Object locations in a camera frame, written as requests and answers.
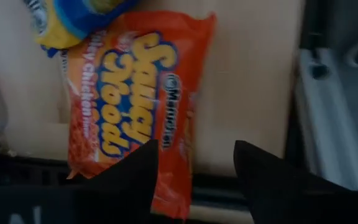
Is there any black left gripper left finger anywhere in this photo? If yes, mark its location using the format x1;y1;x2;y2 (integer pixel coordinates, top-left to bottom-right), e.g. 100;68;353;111
73;139;160;224

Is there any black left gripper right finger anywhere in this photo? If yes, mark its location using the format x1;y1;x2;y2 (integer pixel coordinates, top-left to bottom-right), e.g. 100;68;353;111
233;139;358;224

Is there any orange ramen noodle pack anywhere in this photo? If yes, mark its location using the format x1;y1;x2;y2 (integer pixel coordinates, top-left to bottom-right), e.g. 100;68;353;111
61;11;217;220

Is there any blue yellow ramen noodle pack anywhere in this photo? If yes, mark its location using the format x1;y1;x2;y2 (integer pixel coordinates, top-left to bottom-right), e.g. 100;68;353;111
23;0;139;58

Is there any silver aluminium bar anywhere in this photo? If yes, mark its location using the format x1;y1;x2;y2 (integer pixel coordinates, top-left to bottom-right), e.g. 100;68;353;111
295;37;358;191

